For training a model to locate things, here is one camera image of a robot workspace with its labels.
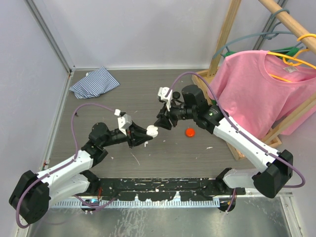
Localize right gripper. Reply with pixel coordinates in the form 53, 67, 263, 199
154, 97, 197, 130

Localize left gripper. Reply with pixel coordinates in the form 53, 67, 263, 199
101, 121, 152, 148

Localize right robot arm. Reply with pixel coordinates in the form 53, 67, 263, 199
154, 85, 293, 198

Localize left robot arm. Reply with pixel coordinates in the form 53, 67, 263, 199
9, 118, 158, 224

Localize black round charging case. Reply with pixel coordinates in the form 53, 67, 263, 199
172, 91, 181, 99

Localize wooden clothes rack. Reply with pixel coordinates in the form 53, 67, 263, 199
192, 0, 316, 161

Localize blue striped cloth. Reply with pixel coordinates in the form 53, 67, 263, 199
69, 67, 120, 99

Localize pink t-shirt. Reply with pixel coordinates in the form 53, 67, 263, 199
206, 49, 316, 138

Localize grey-blue hanger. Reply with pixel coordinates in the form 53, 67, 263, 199
212, 8, 301, 59

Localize yellow hanger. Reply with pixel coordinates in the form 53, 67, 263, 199
267, 33, 316, 82

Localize green hanger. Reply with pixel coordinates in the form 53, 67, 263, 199
220, 47, 303, 58

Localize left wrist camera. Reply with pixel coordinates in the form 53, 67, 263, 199
118, 114, 132, 136

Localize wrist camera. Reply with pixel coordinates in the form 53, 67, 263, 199
158, 87, 172, 111
118, 114, 132, 136

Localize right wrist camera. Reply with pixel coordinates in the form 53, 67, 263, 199
158, 87, 172, 111

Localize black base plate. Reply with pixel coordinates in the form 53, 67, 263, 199
77, 178, 233, 201

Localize aluminium frame post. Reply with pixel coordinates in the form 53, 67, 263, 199
24, 0, 74, 74

